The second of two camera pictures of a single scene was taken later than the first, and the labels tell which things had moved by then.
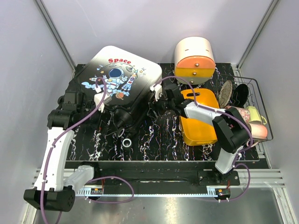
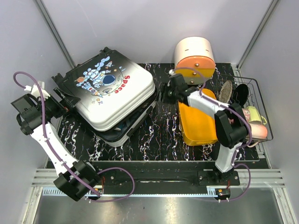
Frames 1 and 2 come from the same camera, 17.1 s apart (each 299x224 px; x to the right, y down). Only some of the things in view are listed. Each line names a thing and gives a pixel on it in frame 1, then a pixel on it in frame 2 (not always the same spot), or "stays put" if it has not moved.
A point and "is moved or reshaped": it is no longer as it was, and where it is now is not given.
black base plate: (128, 175) stays put
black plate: (239, 95) stays put
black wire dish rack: (242, 94) stays put
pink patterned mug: (245, 114) stays put
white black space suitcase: (129, 78) is moved or reshaped
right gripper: (155, 105) → (163, 88)
